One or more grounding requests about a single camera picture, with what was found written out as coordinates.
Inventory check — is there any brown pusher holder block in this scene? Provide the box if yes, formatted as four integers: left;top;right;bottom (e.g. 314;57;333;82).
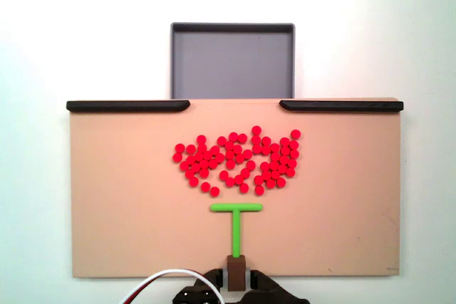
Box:
226;255;247;292

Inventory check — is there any green T-shaped pusher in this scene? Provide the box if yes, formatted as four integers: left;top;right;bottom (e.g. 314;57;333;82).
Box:
209;202;264;258

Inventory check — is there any tan rectangular board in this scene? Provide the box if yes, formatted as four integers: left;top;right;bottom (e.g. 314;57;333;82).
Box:
67;97;403;279

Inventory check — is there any black edge bar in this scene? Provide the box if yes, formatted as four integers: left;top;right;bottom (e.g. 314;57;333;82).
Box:
66;100;191;113
279;100;405;113

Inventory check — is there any grey square tray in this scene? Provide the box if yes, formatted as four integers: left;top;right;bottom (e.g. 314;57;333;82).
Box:
170;21;296;100

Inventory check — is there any white and red cable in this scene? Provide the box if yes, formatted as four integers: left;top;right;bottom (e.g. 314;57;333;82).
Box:
119;268;224;304

